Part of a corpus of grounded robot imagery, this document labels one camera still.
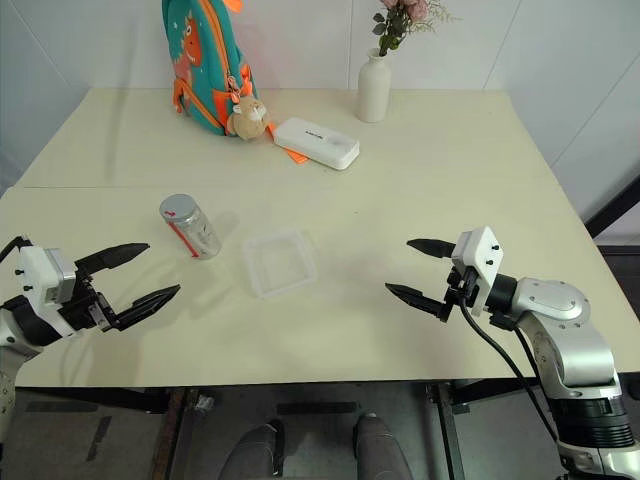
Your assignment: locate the grey rounded foot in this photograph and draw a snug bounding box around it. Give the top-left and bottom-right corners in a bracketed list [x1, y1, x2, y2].
[352, 412, 426, 480]
[223, 418, 286, 480]

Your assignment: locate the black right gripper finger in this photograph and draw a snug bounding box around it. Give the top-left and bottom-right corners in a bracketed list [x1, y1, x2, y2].
[406, 238, 458, 261]
[384, 282, 447, 317]

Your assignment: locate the teal dinosaur backpack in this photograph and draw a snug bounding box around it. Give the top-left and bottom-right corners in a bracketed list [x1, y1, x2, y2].
[160, 0, 259, 135]

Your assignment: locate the white ceramic vase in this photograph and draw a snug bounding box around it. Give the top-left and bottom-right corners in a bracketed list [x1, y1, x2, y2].
[356, 48, 393, 124]

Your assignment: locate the orange flat strap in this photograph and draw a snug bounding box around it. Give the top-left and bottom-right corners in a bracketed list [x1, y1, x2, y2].
[264, 125, 311, 166]

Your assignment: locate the clear plastic jar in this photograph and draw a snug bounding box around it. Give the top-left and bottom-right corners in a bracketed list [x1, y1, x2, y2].
[158, 194, 223, 261]

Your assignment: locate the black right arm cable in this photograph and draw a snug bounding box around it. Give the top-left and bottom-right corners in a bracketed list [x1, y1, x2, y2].
[460, 292, 561, 443]

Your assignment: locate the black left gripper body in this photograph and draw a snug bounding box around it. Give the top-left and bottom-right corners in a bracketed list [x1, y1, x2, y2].
[58, 269, 121, 335]

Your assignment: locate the beige plush toy keychain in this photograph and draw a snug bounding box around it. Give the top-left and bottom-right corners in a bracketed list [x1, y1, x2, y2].
[226, 95, 274, 141]

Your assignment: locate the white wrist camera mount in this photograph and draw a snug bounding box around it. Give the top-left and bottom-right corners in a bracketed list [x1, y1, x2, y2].
[14, 245, 77, 337]
[450, 225, 505, 316]

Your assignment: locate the grey rounded left foot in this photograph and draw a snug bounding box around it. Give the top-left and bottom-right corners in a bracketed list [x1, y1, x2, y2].
[223, 418, 286, 480]

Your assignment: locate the white rectangular box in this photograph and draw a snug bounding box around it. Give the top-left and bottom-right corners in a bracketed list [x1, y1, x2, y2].
[272, 117, 361, 172]

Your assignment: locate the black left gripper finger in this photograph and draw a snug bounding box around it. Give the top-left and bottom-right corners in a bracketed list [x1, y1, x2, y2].
[74, 242, 151, 275]
[112, 284, 182, 333]

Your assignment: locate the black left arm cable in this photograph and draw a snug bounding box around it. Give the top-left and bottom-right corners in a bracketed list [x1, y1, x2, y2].
[0, 234, 32, 261]

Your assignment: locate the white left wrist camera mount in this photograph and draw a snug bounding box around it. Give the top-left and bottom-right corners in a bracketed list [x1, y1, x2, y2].
[14, 245, 77, 337]

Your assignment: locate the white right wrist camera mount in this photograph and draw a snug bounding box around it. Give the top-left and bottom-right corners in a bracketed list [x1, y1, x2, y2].
[450, 225, 505, 316]

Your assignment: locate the pink flower bouquet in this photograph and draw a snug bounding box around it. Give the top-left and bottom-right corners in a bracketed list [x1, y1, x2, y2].
[372, 0, 464, 59]

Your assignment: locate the black metal table frame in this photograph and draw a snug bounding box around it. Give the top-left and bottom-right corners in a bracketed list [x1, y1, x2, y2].
[14, 377, 640, 480]

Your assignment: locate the grey rounded right foot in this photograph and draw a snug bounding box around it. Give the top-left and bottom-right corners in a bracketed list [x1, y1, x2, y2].
[352, 412, 426, 480]

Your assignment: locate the clear square plastic container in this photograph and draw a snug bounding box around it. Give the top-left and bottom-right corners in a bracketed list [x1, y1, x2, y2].
[240, 227, 320, 300]

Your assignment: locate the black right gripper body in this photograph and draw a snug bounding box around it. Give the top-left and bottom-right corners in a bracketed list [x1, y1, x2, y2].
[433, 263, 482, 324]

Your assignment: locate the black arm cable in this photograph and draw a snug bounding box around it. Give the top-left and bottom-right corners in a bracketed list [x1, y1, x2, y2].
[0, 234, 32, 261]
[460, 292, 561, 443]

